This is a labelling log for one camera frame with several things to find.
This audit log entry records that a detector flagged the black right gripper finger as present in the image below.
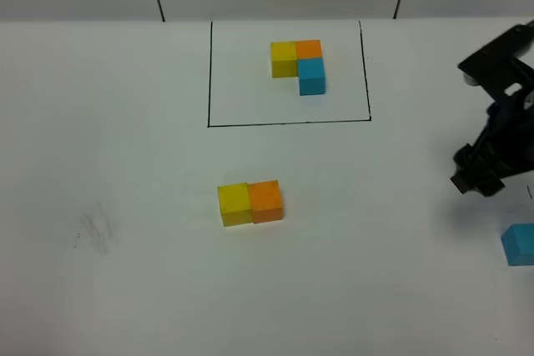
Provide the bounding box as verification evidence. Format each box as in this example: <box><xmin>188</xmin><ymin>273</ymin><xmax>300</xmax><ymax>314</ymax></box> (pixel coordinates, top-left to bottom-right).
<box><xmin>451</xmin><ymin>171</ymin><xmax>476</xmax><ymax>194</ymax></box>
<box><xmin>475</xmin><ymin>177</ymin><xmax>505</xmax><ymax>198</ymax></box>

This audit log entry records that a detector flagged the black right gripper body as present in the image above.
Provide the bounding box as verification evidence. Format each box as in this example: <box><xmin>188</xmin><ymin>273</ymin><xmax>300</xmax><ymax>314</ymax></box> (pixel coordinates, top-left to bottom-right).
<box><xmin>453</xmin><ymin>93</ymin><xmax>533</xmax><ymax>183</ymax></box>

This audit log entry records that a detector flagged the blue template block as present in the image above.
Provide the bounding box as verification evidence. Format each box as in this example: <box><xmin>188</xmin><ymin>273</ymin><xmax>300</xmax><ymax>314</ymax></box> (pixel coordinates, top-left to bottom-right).
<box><xmin>298</xmin><ymin>58</ymin><xmax>326</xmax><ymax>96</ymax></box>

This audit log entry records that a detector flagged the orange template block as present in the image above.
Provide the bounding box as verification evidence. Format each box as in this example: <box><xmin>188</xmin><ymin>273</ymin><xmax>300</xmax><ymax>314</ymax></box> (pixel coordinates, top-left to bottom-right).
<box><xmin>295</xmin><ymin>39</ymin><xmax>323</xmax><ymax>60</ymax></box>

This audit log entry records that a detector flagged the yellow template block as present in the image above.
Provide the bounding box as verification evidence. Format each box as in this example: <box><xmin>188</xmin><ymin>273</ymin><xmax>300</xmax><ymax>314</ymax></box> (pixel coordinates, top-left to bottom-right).
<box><xmin>270</xmin><ymin>41</ymin><xmax>298</xmax><ymax>78</ymax></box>

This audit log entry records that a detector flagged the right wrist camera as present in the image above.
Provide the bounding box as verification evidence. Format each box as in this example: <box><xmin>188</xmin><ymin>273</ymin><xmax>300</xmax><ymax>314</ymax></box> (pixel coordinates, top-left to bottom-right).
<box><xmin>458</xmin><ymin>21</ymin><xmax>533</xmax><ymax>104</ymax></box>

